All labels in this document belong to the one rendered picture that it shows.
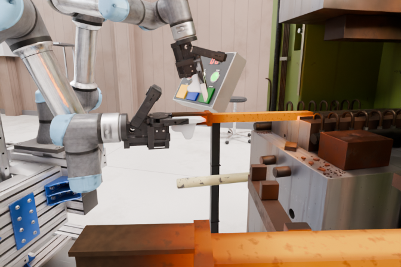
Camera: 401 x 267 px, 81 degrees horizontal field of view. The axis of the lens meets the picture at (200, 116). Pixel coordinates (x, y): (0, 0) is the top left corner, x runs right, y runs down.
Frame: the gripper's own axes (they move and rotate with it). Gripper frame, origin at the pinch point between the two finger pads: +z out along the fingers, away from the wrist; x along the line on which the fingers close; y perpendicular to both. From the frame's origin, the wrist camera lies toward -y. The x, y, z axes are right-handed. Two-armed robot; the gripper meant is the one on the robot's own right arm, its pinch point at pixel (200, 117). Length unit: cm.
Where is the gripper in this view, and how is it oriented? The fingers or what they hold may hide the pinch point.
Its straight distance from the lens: 62.2
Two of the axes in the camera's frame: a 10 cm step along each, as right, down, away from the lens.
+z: 9.8, -0.3, 2.0
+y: -0.1, 9.8, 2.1
